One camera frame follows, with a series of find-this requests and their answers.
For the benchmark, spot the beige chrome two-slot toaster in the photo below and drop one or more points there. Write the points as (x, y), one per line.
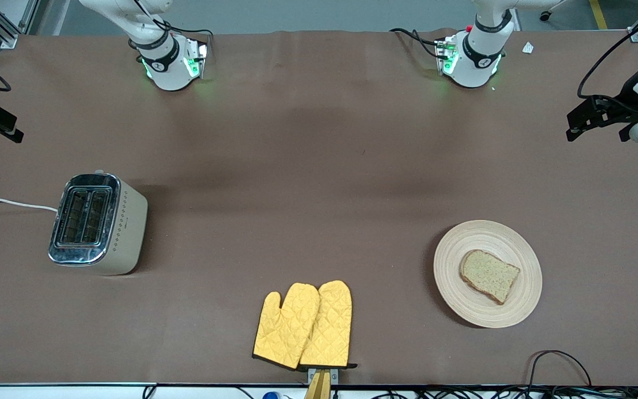
(125, 233)

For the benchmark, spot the brown bread slice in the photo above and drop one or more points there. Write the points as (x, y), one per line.
(488, 274)

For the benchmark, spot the small blue object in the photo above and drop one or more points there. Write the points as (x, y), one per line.
(271, 395)

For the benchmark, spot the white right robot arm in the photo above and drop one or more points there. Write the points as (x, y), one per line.
(166, 66)

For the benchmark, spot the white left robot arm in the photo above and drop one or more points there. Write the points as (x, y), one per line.
(477, 61)

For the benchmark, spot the small white paper scrap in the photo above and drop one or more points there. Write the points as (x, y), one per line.
(528, 47)

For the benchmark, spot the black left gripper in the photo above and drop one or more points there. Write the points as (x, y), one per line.
(624, 106)

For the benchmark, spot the brown table cover mat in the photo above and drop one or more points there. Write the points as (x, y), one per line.
(319, 138)

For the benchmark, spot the black caster wheel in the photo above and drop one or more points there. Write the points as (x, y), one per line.
(545, 15)

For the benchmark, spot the yellow quilted oven mitt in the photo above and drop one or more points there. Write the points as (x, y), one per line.
(286, 327)
(333, 327)

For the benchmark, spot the round wooden plate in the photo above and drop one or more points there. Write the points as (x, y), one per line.
(463, 302)

